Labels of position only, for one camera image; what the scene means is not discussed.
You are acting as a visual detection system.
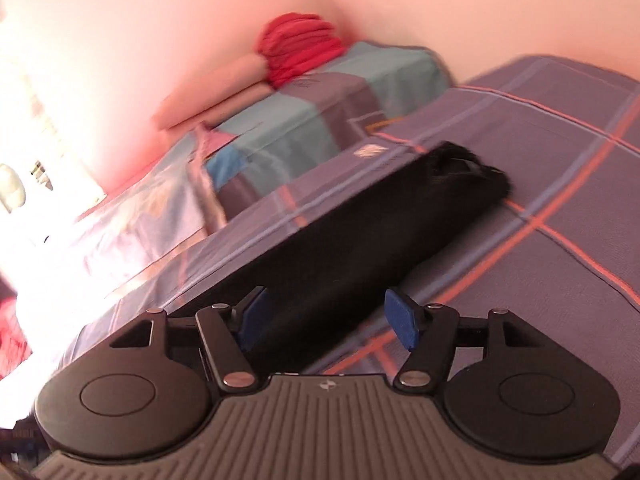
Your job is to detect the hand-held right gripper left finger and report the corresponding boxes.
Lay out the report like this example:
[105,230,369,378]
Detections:
[107,286,274,392]

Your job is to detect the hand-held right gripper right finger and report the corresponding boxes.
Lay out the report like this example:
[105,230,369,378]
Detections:
[385,287,539,392]

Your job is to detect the black pants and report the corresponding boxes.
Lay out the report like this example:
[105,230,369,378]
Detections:
[165,140,512,361]

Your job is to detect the pale patterned pillow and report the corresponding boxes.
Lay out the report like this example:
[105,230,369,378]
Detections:
[75,127,228,283]

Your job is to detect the plaid grey bed sheet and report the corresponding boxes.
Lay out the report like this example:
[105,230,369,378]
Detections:
[50,52,640,466]

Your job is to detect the teal grey patchwork pillow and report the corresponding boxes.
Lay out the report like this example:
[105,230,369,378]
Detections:
[204,41,453,223]

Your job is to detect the folded pink blanket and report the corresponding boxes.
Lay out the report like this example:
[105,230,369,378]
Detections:
[151,55,273,132]

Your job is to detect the pile of pink cloth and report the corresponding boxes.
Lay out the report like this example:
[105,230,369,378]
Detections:
[0,294,32,382]

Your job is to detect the folded red cloth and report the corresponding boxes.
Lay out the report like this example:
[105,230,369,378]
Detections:
[254,11,347,89]

